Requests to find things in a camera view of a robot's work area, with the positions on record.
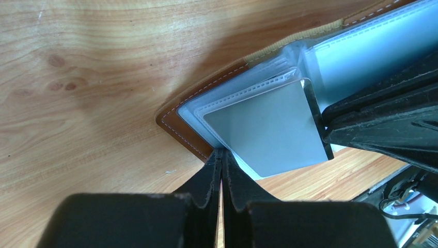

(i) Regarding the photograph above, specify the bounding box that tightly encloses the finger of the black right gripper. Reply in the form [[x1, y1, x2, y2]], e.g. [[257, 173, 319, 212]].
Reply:
[[324, 106, 437, 173], [322, 51, 437, 125]]

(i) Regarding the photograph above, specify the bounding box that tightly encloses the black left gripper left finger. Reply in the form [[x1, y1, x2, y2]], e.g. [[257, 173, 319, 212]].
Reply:
[[37, 150, 223, 247]]

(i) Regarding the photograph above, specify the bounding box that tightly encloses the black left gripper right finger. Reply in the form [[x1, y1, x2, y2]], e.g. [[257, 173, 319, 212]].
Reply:
[[222, 149, 396, 247]]

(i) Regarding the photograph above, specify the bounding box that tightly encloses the brown leather card holder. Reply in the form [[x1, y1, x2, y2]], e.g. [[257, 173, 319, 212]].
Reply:
[[155, 1, 437, 180]]

